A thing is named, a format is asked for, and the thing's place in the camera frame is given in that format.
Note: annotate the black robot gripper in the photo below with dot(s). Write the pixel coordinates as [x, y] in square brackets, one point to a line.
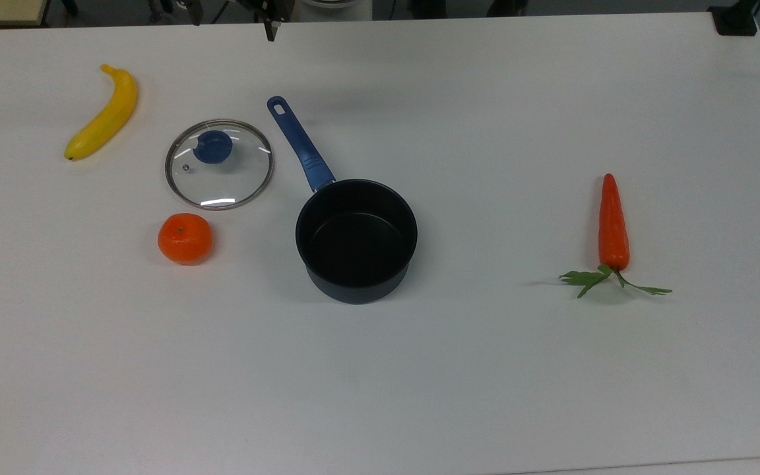
[269, 8]

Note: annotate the glass lid with blue knob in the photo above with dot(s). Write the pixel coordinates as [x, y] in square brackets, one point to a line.
[220, 165]

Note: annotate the yellow banana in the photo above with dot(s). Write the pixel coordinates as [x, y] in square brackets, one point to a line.
[107, 117]

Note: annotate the orange mandarin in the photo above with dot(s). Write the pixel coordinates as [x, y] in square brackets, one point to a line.
[185, 239]

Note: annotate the orange carrot with green leaves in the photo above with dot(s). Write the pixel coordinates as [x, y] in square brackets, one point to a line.
[613, 227]

